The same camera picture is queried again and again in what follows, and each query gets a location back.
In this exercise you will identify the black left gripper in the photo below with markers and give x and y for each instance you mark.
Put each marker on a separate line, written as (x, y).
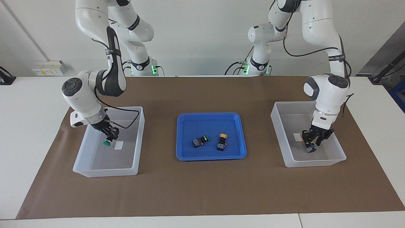
(320, 130)

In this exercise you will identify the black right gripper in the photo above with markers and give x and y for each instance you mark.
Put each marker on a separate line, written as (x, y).
(101, 125)

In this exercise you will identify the green push button switch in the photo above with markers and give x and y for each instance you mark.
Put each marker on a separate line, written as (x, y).
(107, 143)
(198, 142)

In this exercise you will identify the yellow push button switch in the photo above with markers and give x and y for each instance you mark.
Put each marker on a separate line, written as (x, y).
(311, 148)
(221, 145)

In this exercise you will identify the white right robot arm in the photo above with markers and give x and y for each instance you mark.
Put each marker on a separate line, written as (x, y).
(91, 19)

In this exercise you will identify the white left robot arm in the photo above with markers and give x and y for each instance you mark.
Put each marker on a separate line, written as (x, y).
(319, 28)

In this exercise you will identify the white paper label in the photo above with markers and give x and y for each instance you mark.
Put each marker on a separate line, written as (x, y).
(297, 137)
(119, 145)

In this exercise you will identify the translucent white plastic box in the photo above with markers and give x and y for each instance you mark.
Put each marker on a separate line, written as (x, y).
(329, 156)
(107, 161)

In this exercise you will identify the blue crate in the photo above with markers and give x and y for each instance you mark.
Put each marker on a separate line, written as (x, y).
(399, 96)

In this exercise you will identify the blue plastic tray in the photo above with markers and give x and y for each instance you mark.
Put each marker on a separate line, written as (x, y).
(208, 152)

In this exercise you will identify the brown paper table mat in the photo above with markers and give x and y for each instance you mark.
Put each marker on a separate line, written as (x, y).
(202, 190)

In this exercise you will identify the black desk clamp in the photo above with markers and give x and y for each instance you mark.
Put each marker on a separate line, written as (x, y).
(6, 78)

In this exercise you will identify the white wall socket box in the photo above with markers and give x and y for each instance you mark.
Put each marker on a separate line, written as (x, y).
(47, 68)

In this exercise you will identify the grey wall conduit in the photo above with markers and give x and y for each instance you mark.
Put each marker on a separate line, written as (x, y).
(27, 31)

